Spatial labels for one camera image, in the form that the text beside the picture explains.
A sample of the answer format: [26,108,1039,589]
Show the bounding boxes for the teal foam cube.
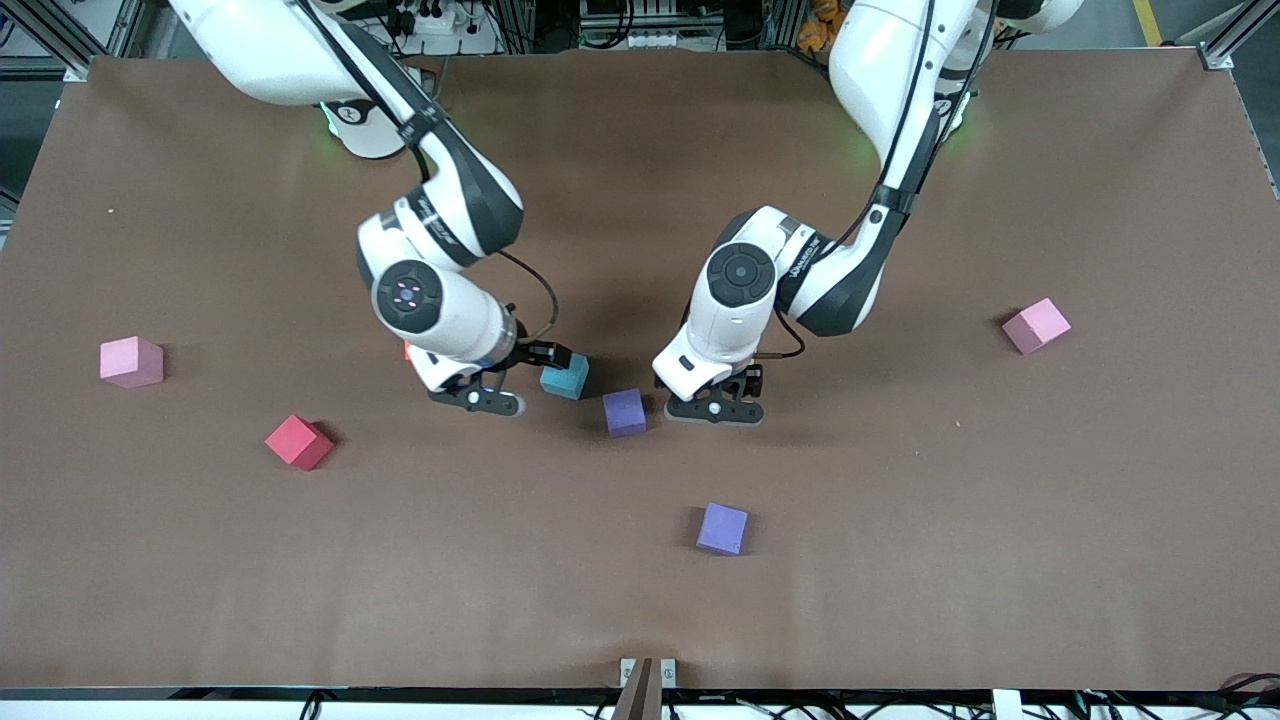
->
[540,354,591,401]

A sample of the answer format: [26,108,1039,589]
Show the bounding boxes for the purple foam cube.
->
[696,502,750,557]
[602,388,648,439]

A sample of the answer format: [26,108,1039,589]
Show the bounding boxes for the pink foam cube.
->
[100,336,165,389]
[1002,298,1072,356]

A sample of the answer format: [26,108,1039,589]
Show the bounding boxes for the red foam cube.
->
[265,414,336,472]

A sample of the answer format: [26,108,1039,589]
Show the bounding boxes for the brown table mat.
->
[0,48,1280,693]

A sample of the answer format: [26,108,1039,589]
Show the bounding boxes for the white power strip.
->
[385,0,501,56]

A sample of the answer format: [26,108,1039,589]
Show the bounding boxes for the orange snack bags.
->
[797,0,846,53]

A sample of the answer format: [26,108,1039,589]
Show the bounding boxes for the aluminium camera post with bracket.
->
[612,657,677,720]

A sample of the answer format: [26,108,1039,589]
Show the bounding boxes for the aluminium frame profile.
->
[0,0,136,83]
[1195,0,1280,71]

